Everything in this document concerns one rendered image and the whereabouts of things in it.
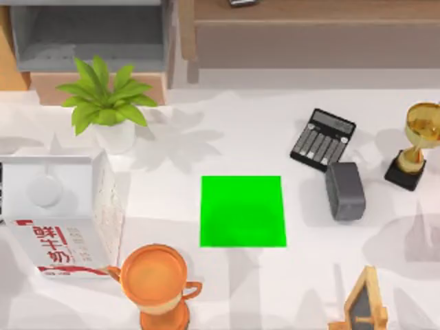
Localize wooden open shelf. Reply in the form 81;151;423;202
181;0;440;85

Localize grey pierced drawer inside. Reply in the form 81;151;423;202
9;0;172;73

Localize grey rounded box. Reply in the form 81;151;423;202
324;162;366;222

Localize white and red milk carton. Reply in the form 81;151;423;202
0;151;125;280

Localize orange trophy cup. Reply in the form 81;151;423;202
106;244;204;330

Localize wooden framed blackboard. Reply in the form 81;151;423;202
327;265;390;330

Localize black calculator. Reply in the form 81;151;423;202
289;108;358;173

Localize green plant in white pot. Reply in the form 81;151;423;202
55;55;160;154

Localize pale wooden drawer front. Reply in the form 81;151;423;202
30;71;168;106

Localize flat green square mat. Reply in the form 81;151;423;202
199;175;288;248

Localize gold trophy on black base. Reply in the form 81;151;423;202
384;102;440;192

